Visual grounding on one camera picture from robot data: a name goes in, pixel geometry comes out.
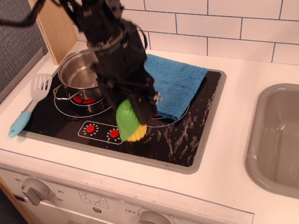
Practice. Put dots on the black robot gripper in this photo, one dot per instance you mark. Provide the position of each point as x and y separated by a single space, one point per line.
121 73

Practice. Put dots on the green yellow toy corn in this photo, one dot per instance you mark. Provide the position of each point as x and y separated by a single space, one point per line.
128 124

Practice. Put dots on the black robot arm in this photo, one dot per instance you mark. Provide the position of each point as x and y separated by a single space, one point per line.
98 20

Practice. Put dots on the blue knitted cloth napkin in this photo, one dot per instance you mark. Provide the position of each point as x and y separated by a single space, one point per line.
177 83

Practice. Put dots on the right red stove knob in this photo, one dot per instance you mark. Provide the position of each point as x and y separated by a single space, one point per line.
113 134

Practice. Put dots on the red stove knob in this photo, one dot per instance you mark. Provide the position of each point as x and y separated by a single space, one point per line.
113 134
90 129

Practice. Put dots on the black toy stovetop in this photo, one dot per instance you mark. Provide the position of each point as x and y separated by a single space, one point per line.
175 145

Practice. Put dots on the left red stove knob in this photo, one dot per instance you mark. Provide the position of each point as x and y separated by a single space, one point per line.
90 129

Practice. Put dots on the stainless steel pot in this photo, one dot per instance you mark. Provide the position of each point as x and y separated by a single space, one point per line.
77 77

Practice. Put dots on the left grey oven dial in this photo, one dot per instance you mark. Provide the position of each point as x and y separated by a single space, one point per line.
35 191

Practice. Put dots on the grey plastic sink basin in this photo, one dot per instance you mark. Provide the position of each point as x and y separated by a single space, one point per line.
272 158

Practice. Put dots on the white spatula blue handle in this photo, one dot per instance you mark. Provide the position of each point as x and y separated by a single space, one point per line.
40 87

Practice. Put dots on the wooden side post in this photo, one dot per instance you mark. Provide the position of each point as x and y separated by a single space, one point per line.
57 30

